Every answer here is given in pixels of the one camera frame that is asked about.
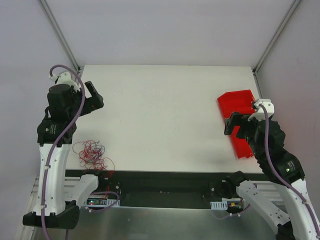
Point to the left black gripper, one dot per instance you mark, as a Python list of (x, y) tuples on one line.
[(94, 101)]

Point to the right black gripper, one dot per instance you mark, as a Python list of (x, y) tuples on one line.
[(232, 122)]

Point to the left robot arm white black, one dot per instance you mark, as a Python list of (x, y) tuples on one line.
[(54, 208)]

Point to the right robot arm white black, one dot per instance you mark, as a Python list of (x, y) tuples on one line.
[(283, 169)]

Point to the red plastic compartment bin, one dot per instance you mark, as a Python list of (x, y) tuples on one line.
[(241, 102)]

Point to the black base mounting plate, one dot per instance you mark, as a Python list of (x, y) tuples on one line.
[(149, 189)]

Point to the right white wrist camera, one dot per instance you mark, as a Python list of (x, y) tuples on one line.
[(263, 109)]

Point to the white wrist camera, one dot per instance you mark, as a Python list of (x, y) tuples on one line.
[(65, 78), (263, 109)]

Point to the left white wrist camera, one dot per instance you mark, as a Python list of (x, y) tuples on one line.
[(65, 78)]

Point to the right white cable duct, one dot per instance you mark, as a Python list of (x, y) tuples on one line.
[(219, 205)]

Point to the white cable duct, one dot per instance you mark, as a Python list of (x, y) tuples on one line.
[(219, 205), (102, 203)]

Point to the left aluminium frame post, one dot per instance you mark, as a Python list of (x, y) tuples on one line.
[(59, 34)]

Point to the left white cable duct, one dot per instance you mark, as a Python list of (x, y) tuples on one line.
[(102, 203)]

